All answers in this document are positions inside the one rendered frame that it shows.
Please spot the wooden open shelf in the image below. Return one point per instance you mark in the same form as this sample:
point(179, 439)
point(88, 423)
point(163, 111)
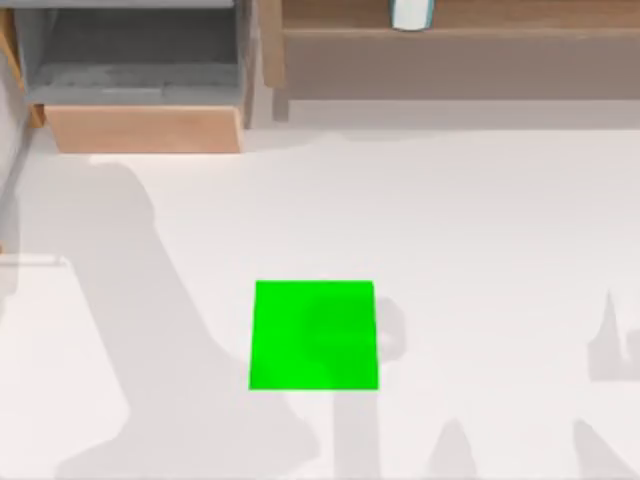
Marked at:
point(450, 60)

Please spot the pale wooden drawer front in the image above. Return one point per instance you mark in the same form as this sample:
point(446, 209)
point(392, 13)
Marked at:
point(142, 129)

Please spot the white and teal cup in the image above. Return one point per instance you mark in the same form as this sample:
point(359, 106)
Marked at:
point(411, 14)

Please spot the flat green square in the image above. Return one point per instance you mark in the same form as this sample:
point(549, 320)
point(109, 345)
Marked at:
point(313, 335)

